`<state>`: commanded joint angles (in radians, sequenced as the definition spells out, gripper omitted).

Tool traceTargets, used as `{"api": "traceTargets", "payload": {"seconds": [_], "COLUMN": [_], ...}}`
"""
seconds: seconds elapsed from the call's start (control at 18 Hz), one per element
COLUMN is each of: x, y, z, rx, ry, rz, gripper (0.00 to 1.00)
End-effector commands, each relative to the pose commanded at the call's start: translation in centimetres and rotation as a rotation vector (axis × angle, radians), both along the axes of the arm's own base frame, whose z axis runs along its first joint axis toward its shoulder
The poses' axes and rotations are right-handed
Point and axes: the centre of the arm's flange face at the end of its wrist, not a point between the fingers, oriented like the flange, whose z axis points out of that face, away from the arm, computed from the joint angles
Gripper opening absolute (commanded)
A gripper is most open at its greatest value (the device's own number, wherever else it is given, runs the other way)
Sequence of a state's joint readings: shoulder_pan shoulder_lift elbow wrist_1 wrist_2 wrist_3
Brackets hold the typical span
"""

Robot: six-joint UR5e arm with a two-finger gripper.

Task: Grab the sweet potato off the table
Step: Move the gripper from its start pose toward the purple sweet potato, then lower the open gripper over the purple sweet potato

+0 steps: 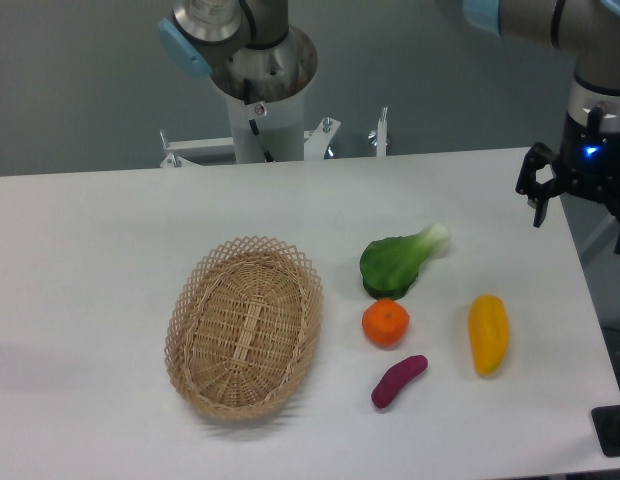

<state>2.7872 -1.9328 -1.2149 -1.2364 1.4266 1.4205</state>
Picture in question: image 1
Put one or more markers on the orange tangerine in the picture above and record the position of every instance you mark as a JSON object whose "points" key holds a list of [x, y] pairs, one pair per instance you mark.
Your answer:
{"points": [[385, 322]]}

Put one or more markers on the white metal mounting frame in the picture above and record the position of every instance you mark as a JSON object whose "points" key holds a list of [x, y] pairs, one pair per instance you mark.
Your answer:
{"points": [[254, 145]]}

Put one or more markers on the purple sweet potato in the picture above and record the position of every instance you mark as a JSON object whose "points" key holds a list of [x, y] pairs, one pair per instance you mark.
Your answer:
{"points": [[396, 378]]}

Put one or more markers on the green bok choy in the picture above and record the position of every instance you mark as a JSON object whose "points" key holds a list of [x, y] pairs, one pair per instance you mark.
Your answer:
{"points": [[389, 267]]}

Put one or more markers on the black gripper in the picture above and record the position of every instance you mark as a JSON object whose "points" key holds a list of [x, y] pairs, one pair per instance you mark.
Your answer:
{"points": [[587, 166]]}

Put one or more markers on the silver robot arm at base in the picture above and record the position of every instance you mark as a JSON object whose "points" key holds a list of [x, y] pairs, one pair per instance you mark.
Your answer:
{"points": [[200, 36]]}

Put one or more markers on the black device at table edge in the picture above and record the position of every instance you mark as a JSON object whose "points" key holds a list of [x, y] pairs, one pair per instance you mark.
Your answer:
{"points": [[606, 421]]}

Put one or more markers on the yellow mango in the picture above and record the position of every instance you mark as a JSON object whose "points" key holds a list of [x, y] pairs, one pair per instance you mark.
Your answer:
{"points": [[488, 329]]}

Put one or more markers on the oval woven wicker basket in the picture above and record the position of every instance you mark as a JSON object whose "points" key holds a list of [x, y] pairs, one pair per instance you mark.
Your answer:
{"points": [[244, 329]]}

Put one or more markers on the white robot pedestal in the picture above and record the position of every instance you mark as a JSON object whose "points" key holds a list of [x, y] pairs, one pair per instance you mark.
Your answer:
{"points": [[268, 86]]}

